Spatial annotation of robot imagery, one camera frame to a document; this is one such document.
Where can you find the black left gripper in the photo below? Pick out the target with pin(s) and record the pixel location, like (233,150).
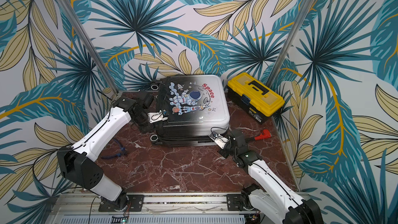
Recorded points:
(146,129)

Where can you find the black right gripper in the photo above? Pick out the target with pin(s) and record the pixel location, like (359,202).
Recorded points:
(231,138)

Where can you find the white cartoon hard-shell suitcase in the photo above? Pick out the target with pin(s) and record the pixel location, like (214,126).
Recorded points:
(196,105)

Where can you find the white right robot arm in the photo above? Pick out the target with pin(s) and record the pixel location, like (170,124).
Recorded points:
(272,196)

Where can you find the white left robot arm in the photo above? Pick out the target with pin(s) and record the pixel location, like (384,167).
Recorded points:
(78,162)

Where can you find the red and black pipe wrench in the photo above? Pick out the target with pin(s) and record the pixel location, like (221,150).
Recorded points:
(265,134)

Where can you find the yellow and black toolbox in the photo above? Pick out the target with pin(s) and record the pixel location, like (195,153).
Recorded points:
(256,99)

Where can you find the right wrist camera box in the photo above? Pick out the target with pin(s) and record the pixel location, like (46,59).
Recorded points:
(220,140)

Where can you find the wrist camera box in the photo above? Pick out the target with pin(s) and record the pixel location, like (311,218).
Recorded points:
(161,115)
(220,140)

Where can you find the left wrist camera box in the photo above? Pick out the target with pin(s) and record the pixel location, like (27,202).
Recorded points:
(161,115)

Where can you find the left aluminium corner post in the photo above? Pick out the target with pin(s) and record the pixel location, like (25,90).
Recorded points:
(84,37)

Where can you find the aluminium corner post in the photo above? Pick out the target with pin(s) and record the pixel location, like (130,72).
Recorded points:
(84,37)
(301,15)

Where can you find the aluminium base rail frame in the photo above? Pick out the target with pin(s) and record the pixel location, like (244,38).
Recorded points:
(211,203)

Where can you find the right aluminium corner post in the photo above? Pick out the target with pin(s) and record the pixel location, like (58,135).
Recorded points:
(301,15)

